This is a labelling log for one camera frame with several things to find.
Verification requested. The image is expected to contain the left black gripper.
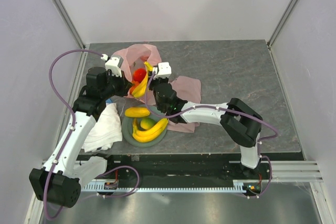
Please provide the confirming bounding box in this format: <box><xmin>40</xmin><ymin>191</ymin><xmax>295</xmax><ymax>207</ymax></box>
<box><xmin>101</xmin><ymin>69</ymin><xmax>132</xmax><ymax>100</ymax></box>

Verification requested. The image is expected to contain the single yellow banana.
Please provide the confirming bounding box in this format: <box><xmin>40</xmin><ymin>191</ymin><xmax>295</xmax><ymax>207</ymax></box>
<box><xmin>130</xmin><ymin>61</ymin><xmax>153</xmax><ymax>98</ymax></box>

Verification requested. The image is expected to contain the red-yellow apple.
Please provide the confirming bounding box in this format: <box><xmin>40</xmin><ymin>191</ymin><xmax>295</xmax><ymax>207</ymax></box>
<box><xmin>133</xmin><ymin>68</ymin><xmax>147</xmax><ymax>83</ymax></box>

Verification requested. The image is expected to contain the green-yellow mango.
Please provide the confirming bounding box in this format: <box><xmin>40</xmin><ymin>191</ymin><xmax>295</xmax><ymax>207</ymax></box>
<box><xmin>140</xmin><ymin>118</ymin><xmax>156</xmax><ymax>130</ymax></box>

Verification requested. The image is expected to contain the orange tangerine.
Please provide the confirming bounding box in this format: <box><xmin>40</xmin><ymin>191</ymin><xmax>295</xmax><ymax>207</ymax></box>
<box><xmin>129</xmin><ymin>81</ymin><xmax>139</xmax><ymax>95</ymax></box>

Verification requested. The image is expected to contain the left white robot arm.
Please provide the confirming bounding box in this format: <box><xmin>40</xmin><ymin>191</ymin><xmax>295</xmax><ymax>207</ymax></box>
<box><xmin>29</xmin><ymin>67</ymin><xmax>131</xmax><ymax>208</ymax></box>

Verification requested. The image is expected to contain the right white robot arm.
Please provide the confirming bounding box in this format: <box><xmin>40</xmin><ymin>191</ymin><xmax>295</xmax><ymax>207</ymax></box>
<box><xmin>148</xmin><ymin>72</ymin><xmax>263</xmax><ymax>179</ymax></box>

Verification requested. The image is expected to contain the mauve folded cloth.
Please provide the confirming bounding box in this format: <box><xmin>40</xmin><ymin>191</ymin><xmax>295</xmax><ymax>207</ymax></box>
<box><xmin>167</xmin><ymin>76</ymin><xmax>201</xmax><ymax>133</ymax></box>

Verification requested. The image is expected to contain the grey-green plate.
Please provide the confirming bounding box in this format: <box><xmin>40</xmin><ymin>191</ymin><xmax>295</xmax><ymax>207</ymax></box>
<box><xmin>121</xmin><ymin>105</ymin><xmax>167</xmax><ymax>148</ymax></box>

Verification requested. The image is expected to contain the yellow mango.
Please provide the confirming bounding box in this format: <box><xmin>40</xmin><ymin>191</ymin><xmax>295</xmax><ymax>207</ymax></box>
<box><xmin>124</xmin><ymin>107</ymin><xmax>151</xmax><ymax>118</ymax></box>

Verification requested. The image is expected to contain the white cloth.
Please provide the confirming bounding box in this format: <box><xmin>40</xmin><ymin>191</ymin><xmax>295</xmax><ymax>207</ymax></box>
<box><xmin>82</xmin><ymin>103</ymin><xmax>122</xmax><ymax>153</ymax></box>

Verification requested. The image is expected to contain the yellow banana bunch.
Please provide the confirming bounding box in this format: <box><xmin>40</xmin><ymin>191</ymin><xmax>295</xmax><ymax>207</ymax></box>
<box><xmin>132</xmin><ymin>119</ymin><xmax>168</xmax><ymax>143</ymax></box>

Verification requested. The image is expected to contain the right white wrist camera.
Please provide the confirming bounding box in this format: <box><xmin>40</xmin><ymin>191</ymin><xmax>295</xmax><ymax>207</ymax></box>
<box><xmin>152</xmin><ymin>62</ymin><xmax>172</xmax><ymax>79</ymax></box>

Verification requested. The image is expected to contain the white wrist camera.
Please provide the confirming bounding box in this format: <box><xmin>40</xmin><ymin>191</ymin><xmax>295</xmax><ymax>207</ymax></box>
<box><xmin>101</xmin><ymin>54</ymin><xmax>123</xmax><ymax>77</ymax></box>
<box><xmin>152</xmin><ymin>62</ymin><xmax>172</xmax><ymax>79</ymax></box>

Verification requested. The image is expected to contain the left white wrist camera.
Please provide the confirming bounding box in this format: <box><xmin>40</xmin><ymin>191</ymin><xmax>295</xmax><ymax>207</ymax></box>
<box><xmin>101</xmin><ymin>54</ymin><xmax>123</xmax><ymax>77</ymax></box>

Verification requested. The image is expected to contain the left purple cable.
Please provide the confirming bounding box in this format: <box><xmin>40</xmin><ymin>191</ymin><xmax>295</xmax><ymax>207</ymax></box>
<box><xmin>43</xmin><ymin>49</ymin><xmax>104</xmax><ymax>220</ymax></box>

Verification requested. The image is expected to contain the purple cable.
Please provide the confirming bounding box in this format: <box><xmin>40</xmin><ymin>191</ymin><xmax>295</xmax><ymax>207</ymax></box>
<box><xmin>144</xmin><ymin>73</ymin><xmax>279</xmax><ymax>200</ymax></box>
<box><xmin>43</xmin><ymin>49</ymin><xmax>104</xmax><ymax>220</ymax></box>

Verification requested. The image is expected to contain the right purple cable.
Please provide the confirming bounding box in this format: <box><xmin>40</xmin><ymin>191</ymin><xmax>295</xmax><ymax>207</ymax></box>
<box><xmin>144</xmin><ymin>73</ymin><xmax>279</xmax><ymax>200</ymax></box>

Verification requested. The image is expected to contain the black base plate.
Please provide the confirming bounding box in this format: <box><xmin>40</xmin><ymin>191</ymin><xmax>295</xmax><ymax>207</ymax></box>
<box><xmin>76</xmin><ymin>153</ymin><xmax>274</xmax><ymax>183</ymax></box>

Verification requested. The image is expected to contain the left aluminium frame post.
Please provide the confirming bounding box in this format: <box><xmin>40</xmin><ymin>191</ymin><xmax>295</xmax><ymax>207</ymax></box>
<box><xmin>52</xmin><ymin>0</ymin><xmax>86</xmax><ymax>49</ymax></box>

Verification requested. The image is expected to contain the aluminium frame post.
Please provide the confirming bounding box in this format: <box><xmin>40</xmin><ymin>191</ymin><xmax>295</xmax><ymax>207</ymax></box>
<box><xmin>52</xmin><ymin>0</ymin><xmax>86</xmax><ymax>49</ymax></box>
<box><xmin>267</xmin><ymin>0</ymin><xmax>300</xmax><ymax>49</ymax></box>

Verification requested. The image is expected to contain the white slotted cable duct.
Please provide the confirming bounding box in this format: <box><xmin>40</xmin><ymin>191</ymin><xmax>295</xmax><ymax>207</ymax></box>
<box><xmin>81</xmin><ymin>179</ymin><xmax>246</xmax><ymax>193</ymax></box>

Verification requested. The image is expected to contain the aluminium rail front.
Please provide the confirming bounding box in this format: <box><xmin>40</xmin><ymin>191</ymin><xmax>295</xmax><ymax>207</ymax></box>
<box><xmin>39</xmin><ymin>159</ymin><xmax>323</xmax><ymax>183</ymax></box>

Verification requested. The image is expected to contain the right aluminium frame post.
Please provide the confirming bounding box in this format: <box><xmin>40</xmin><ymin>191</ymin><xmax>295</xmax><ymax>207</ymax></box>
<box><xmin>267</xmin><ymin>0</ymin><xmax>300</xmax><ymax>49</ymax></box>

